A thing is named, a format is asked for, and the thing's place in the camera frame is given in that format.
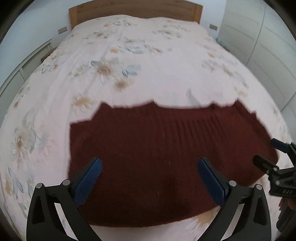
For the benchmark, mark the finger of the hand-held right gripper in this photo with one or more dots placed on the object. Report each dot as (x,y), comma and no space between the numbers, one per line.
(279,146)
(263,163)

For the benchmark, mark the white slatted cabinet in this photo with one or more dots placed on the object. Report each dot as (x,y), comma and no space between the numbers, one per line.
(20,67)

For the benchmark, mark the wall switch plate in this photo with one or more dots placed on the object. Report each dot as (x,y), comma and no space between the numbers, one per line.
(62,30)
(213,26)

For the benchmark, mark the white wardrobe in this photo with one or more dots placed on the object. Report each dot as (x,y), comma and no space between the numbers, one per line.
(261,39)

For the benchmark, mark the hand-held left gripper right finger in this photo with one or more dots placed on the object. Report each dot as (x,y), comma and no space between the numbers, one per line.
(211,180)

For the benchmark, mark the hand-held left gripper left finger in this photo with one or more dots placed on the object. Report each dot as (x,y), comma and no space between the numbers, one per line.
(89,180)

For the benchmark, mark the wooden headboard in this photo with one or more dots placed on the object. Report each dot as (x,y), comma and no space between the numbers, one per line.
(136,10)

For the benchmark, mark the bed with floral sheet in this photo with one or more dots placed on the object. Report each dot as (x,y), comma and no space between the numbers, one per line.
(148,58)

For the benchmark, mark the dark red knitted sweater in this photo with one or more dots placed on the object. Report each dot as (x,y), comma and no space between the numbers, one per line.
(150,150)

